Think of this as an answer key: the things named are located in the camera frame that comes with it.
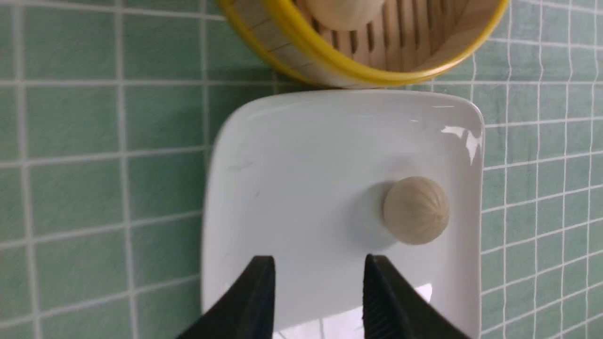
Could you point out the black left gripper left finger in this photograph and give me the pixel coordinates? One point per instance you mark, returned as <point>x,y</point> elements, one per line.
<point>246,310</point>

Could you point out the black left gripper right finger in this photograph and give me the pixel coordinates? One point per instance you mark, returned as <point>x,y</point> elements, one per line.
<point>392,309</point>

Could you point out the white steamed bun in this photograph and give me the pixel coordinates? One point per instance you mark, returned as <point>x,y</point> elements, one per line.
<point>344,15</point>
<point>416,210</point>

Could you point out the white steamed bun front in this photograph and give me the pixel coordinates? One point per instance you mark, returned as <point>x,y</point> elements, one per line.
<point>344,15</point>

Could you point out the white square plate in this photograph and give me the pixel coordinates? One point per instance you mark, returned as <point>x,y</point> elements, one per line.
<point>302,177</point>

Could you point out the green checkered tablecloth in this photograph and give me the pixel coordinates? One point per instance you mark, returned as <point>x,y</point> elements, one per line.
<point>108,112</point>

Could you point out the yellow-rimmed bamboo steamer basket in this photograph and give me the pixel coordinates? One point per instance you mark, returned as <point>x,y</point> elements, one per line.
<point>403,42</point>

